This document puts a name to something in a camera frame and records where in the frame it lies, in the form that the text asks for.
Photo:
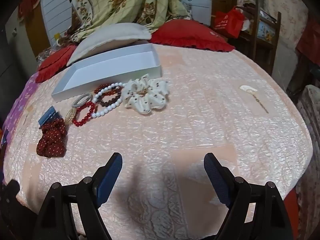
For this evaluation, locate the blue hair claw clip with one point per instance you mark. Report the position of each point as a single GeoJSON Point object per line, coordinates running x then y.
{"type": "Point", "coordinates": [48, 117]}

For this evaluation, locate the white slatted headboard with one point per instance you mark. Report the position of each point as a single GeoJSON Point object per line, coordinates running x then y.
{"type": "Point", "coordinates": [55, 10]}

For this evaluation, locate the grey white pillow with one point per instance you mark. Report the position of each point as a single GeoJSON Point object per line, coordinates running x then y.
{"type": "Point", "coordinates": [105, 40]}

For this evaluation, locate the clear plastic bag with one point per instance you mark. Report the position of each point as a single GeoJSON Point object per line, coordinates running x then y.
{"type": "Point", "coordinates": [45, 56]}

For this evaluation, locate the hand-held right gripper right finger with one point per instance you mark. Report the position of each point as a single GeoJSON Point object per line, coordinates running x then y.
{"type": "Point", "coordinates": [217, 180]}

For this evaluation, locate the floral yellow blanket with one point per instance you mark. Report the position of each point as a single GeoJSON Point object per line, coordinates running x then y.
{"type": "Point", "coordinates": [140, 2]}

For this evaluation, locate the red shopping bag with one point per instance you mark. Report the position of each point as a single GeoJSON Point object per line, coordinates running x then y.
{"type": "Point", "coordinates": [228, 21]}

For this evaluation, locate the white cardboard box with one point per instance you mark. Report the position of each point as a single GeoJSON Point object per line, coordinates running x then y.
{"type": "Point", "coordinates": [107, 67]}

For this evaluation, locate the red hanging cloth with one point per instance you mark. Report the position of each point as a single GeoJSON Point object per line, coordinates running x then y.
{"type": "Point", "coordinates": [28, 2]}

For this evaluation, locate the dark red polka-dot scrunchie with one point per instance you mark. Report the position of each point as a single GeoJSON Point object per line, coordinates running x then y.
{"type": "Point", "coordinates": [51, 142]}

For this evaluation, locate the purple floral sheet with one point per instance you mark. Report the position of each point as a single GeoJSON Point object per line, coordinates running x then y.
{"type": "Point", "coordinates": [22, 100]}

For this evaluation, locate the white dotted scrunchie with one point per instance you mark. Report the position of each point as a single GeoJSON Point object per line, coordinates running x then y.
{"type": "Point", "coordinates": [147, 97]}

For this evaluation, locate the red ruffled pillow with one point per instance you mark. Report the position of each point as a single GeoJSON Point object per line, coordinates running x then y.
{"type": "Point", "coordinates": [190, 35]}
{"type": "Point", "coordinates": [55, 62]}

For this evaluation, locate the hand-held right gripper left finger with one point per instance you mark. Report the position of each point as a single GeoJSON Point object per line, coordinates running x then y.
{"type": "Point", "coordinates": [110, 180]}

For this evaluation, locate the wooden shelf rack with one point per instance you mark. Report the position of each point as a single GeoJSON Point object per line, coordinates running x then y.
{"type": "Point", "coordinates": [273, 42]}

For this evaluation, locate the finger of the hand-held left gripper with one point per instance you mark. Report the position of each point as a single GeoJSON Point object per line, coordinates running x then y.
{"type": "Point", "coordinates": [8, 195]}

